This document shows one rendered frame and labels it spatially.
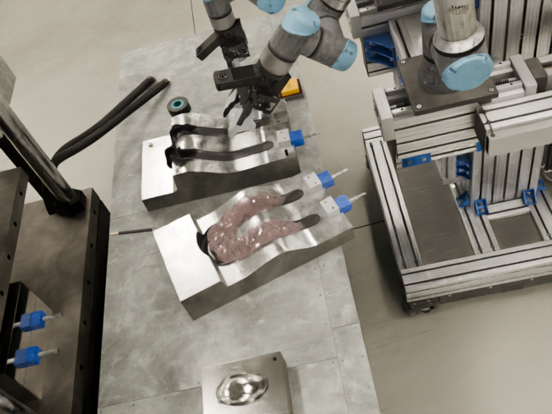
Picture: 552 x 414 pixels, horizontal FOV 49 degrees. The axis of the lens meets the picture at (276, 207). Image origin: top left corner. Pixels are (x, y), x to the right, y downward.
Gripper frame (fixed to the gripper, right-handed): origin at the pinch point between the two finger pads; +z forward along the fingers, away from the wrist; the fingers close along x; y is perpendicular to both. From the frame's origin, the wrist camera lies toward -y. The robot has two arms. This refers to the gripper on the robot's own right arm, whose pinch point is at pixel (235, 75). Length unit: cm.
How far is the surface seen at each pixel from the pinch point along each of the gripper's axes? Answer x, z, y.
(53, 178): -27, 0, -61
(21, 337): -79, 3, -66
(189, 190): -36.2, 9.9, -20.4
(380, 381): -74, 95, 23
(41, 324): -74, 7, -63
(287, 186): -44.1, 9.4, 10.0
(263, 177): -36.1, 11.8, 2.8
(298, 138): -30.8, 4.6, 16.2
